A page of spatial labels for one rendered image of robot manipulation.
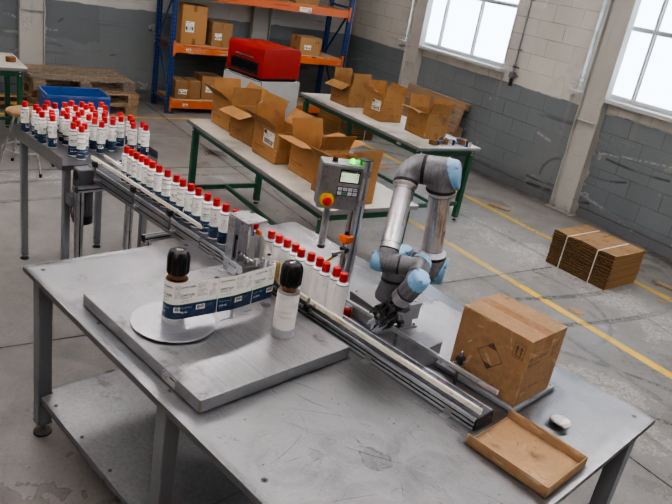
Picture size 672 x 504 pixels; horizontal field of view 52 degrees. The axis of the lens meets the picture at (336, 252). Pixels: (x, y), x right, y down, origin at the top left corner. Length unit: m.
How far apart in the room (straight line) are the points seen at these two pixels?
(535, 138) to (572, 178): 0.76
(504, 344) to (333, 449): 0.75
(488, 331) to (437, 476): 0.62
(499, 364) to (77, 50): 8.34
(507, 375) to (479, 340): 0.16
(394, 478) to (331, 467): 0.19
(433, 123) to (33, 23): 5.38
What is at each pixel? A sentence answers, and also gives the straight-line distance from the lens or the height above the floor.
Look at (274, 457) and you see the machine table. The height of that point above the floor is 0.83.
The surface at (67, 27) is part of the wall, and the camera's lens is 10.01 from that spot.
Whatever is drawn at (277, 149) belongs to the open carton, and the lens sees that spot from 5.07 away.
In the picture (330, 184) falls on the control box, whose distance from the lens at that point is 2.74.
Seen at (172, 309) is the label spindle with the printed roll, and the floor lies 0.96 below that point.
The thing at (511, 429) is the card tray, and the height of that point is 0.83.
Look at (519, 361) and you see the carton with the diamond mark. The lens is 2.52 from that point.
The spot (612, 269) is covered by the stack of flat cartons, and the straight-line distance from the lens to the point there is 6.37.
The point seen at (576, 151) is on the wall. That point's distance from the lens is 8.41.
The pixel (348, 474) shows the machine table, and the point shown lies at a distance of 2.12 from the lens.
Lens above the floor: 2.18
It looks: 22 degrees down
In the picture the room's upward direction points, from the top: 10 degrees clockwise
